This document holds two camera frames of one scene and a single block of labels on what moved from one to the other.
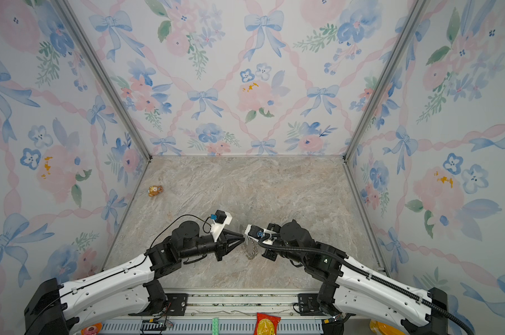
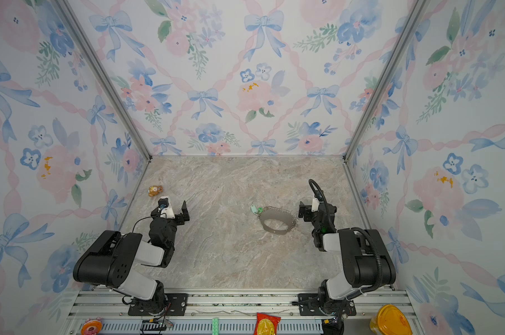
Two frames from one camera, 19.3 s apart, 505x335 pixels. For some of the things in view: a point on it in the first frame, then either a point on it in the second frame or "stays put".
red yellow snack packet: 266,324 stays put
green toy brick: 215,326 stays put
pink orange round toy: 92,329 stays put
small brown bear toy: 154,190 stays put
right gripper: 269,253 → 307,209
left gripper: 224,241 → 180,218
